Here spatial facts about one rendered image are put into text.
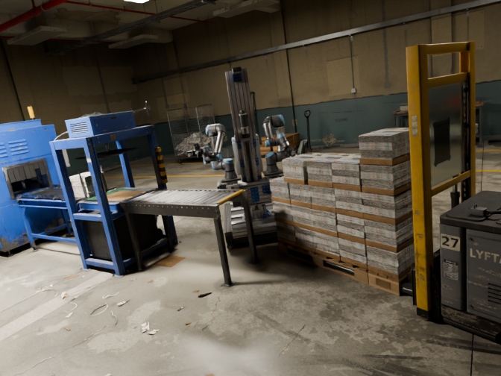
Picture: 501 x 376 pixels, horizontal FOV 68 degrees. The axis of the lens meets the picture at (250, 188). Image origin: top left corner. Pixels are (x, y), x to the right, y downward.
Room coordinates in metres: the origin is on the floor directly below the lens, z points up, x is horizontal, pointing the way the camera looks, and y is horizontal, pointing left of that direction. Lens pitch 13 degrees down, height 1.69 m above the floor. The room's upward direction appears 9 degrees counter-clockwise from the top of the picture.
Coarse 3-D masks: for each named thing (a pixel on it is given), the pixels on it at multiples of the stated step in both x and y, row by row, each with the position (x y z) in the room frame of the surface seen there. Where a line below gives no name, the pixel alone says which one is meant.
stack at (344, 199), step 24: (288, 192) 3.58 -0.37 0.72; (312, 192) 3.32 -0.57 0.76; (336, 192) 3.08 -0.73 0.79; (360, 192) 2.88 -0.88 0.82; (288, 216) 3.62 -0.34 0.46; (312, 216) 3.33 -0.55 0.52; (336, 216) 3.11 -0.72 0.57; (312, 240) 3.37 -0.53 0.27; (336, 240) 3.12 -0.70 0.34; (312, 264) 3.39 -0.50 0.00
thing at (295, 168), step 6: (288, 162) 3.53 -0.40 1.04; (294, 162) 3.45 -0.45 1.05; (300, 162) 3.38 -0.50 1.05; (288, 168) 3.55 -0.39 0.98; (294, 168) 3.47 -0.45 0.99; (300, 168) 3.39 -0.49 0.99; (306, 168) 3.40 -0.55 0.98; (288, 174) 3.55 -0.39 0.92; (294, 174) 3.47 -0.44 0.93; (300, 174) 3.41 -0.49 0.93; (306, 174) 3.40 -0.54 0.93
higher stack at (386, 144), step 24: (360, 144) 2.85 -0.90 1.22; (384, 144) 2.68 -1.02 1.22; (408, 144) 2.76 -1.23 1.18; (360, 168) 2.86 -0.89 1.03; (384, 168) 2.69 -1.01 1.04; (408, 168) 2.75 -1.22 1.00; (408, 192) 2.74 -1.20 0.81; (384, 216) 2.71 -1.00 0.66; (384, 240) 2.72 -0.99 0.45; (384, 264) 2.73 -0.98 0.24; (408, 264) 2.72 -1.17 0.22; (384, 288) 2.74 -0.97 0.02
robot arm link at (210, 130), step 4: (216, 124) 4.29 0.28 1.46; (208, 128) 4.29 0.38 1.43; (212, 128) 4.26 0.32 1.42; (208, 132) 4.29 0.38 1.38; (212, 132) 4.27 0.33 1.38; (216, 132) 4.26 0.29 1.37; (212, 136) 4.27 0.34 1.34; (216, 136) 4.29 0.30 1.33; (212, 140) 4.29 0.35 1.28; (212, 144) 4.29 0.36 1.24; (212, 148) 4.30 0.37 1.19; (212, 152) 4.32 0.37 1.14; (220, 160) 4.28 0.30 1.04; (212, 164) 4.30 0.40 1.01; (216, 164) 4.27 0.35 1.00; (220, 164) 4.26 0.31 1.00; (212, 168) 4.30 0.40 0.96; (216, 168) 4.28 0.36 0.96; (220, 168) 4.26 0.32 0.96
